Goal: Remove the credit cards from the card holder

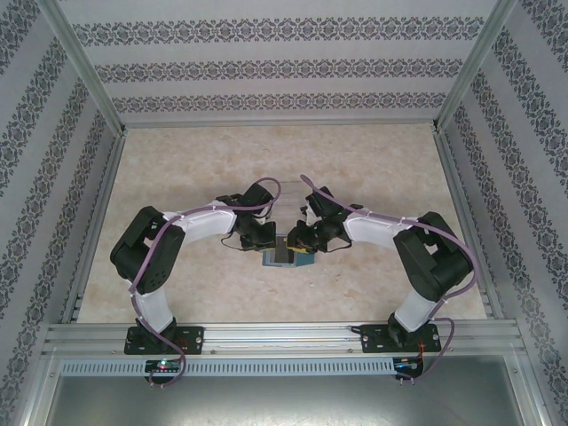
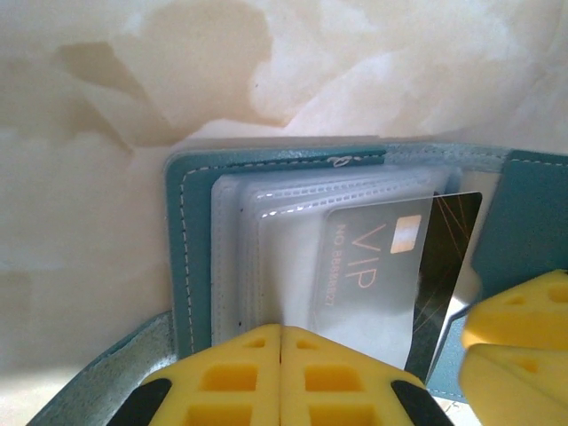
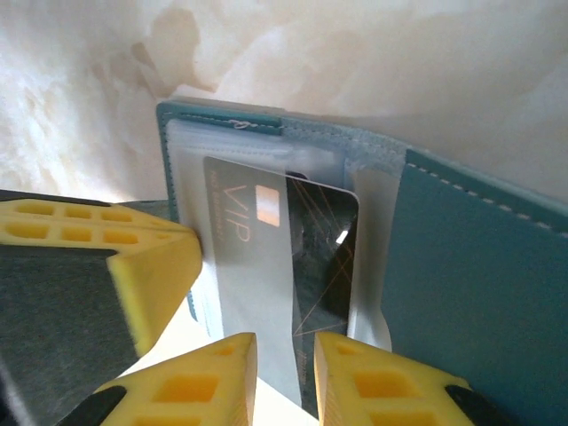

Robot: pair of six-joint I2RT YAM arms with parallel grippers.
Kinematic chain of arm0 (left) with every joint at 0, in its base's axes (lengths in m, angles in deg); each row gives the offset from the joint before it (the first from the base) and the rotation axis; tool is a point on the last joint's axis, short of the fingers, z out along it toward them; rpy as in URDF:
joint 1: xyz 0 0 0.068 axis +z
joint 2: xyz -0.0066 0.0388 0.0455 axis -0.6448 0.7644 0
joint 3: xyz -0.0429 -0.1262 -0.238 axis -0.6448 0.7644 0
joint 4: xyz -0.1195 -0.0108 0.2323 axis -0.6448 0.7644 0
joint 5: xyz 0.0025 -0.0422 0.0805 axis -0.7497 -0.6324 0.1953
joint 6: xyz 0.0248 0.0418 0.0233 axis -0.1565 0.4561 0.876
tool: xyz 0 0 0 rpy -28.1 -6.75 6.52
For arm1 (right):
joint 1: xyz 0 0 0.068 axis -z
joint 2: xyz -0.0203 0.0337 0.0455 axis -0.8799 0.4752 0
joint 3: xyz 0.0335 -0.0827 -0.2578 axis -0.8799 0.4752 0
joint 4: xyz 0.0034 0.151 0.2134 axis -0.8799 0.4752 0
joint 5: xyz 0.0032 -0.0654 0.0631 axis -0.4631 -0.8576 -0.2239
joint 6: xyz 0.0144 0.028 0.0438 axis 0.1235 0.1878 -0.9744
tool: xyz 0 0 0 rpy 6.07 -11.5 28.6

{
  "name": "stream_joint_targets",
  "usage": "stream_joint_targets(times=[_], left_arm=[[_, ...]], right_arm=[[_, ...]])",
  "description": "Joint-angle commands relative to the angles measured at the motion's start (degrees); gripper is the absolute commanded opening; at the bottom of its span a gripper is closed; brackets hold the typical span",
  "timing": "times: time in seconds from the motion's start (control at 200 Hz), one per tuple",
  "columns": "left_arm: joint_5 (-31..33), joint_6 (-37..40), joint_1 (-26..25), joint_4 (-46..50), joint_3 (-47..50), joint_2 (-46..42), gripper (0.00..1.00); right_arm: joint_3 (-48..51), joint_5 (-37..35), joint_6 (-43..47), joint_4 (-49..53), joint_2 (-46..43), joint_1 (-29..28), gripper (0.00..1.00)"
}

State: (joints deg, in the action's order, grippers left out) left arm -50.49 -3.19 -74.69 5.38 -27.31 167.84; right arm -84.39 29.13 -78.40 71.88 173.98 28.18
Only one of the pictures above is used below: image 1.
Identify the blue card holder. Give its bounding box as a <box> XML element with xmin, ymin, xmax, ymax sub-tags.
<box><xmin>259</xmin><ymin>237</ymin><xmax>317</xmax><ymax>269</ymax></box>

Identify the circuit board with green light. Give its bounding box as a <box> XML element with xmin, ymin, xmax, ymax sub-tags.
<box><xmin>145</xmin><ymin>359</ymin><xmax>184</xmax><ymax>374</ymax></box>

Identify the grey metal sheet panel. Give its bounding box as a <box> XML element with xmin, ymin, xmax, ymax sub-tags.
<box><xmin>43</xmin><ymin>375</ymin><xmax>527</xmax><ymax>426</ymax></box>

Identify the thin black right gripper wire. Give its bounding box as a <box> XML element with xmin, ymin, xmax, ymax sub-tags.
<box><xmin>323</xmin><ymin>237</ymin><xmax>354</xmax><ymax>255</ymax></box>

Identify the thin black gripper wire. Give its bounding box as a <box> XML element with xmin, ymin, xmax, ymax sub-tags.
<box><xmin>220</xmin><ymin>233</ymin><xmax>249</xmax><ymax>252</ymax></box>
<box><xmin>323</xmin><ymin>237</ymin><xmax>354</xmax><ymax>255</ymax></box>

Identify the thin black left gripper wire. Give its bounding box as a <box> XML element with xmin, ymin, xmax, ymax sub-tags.
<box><xmin>220</xmin><ymin>233</ymin><xmax>249</xmax><ymax>252</ymax></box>

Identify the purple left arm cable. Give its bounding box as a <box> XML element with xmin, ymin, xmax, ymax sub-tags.
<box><xmin>130</xmin><ymin>176</ymin><xmax>285</xmax><ymax>385</ymax></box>

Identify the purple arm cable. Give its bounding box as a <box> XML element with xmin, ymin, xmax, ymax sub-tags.
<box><xmin>130</xmin><ymin>176</ymin><xmax>285</xmax><ymax>385</ymax></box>
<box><xmin>300</xmin><ymin>173</ymin><xmax>477</xmax><ymax>385</ymax></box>

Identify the aluminium mounting rail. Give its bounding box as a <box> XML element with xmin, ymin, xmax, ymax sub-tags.
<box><xmin>42</xmin><ymin>322</ymin><xmax>527</xmax><ymax>356</ymax></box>

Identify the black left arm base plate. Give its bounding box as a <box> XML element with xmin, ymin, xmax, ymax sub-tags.
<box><xmin>125</xmin><ymin>326</ymin><xmax>206</xmax><ymax>357</ymax></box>

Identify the aluminium back rail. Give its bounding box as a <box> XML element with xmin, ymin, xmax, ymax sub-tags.
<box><xmin>119</xmin><ymin>117</ymin><xmax>440</xmax><ymax>130</ymax></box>

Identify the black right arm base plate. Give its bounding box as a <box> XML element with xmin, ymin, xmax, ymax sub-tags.
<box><xmin>361</xmin><ymin>323</ymin><xmax>446</xmax><ymax>355</ymax></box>

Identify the slotted grey cable duct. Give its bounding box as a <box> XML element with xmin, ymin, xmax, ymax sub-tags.
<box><xmin>59</xmin><ymin>357</ymin><xmax>425</xmax><ymax>377</ymax></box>

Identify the aluminium side rail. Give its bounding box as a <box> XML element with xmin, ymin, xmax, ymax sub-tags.
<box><xmin>433</xmin><ymin>128</ymin><xmax>505</xmax><ymax>320</ymax></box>
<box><xmin>59</xmin><ymin>128</ymin><xmax>128</xmax><ymax>325</ymax></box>

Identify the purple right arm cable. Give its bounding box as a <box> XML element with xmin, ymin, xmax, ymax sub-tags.
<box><xmin>300</xmin><ymin>173</ymin><xmax>477</xmax><ymax>385</ymax></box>

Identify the aluminium frame post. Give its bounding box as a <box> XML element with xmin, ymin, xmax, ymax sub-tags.
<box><xmin>42</xmin><ymin>0</ymin><xmax>129</xmax><ymax>134</ymax></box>
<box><xmin>432</xmin><ymin>0</ymin><xmax>520</xmax><ymax>132</ymax></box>

